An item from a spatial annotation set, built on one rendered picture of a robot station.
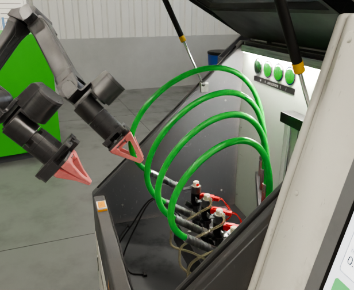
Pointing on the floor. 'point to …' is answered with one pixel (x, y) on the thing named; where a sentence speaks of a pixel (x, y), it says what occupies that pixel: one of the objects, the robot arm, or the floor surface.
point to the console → (319, 159)
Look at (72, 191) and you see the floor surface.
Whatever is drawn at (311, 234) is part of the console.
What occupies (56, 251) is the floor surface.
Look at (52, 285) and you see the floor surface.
